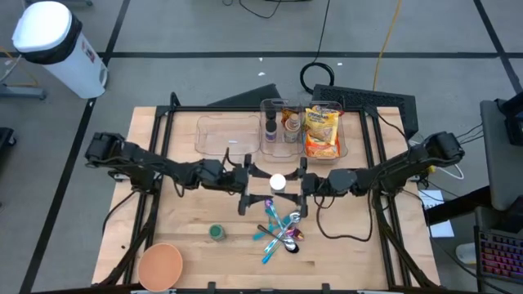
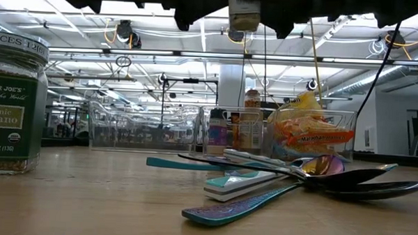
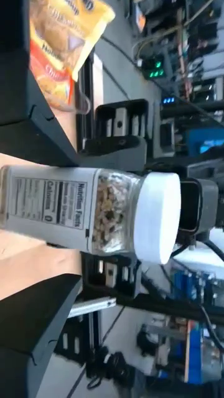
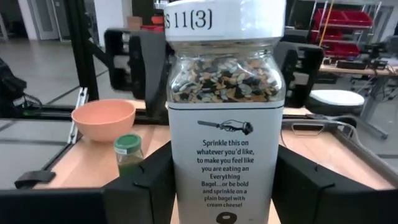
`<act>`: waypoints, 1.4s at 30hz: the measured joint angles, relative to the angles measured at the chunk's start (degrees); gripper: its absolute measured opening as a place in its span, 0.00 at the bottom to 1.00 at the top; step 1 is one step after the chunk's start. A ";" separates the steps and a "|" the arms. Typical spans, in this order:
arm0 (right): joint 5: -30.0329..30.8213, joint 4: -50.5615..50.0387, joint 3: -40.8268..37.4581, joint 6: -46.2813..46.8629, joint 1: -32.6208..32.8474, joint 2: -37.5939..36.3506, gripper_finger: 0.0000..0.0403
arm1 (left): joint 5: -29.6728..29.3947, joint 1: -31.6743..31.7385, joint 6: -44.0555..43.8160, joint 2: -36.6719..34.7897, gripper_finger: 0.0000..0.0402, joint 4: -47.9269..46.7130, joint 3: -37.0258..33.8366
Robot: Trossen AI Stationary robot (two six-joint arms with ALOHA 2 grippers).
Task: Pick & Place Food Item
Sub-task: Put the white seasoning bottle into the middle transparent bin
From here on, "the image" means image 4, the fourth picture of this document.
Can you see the peach orange bowl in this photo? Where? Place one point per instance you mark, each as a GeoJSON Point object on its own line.
{"type": "Point", "coordinates": [104, 121]}

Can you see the white trash can black bag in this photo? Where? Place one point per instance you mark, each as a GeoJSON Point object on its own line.
{"type": "Point", "coordinates": [335, 98]}

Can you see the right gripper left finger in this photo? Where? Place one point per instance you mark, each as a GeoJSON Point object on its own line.
{"type": "Point", "coordinates": [93, 208]}

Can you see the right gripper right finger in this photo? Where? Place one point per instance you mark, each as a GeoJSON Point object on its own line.
{"type": "Point", "coordinates": [326, 205]}

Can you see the red storage bin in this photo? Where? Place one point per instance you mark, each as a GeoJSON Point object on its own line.
{"type": "Point", "coordinates": [342, 17]}
{"type": "Point", "coordinates": [342, 49]}

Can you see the black table clamp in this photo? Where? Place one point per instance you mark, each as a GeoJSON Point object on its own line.
{"type": "Point", "coordinates": [34, 180]}

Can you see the brown cardboard box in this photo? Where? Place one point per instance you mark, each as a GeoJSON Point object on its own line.
{"type": "Point", "coordinates": [134, 23]}

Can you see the bagel seasoning jar white lid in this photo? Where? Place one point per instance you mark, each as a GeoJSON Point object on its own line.
{"type": "Point", "coordinates": [224, 155]}

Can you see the oregano jar green label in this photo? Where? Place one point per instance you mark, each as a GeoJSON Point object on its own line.
{"type": "Point", "coordinates": [129, 152]}

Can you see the wooden desk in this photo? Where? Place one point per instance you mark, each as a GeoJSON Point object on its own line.
{"type": "Point", "coordinates": [357, 71]}

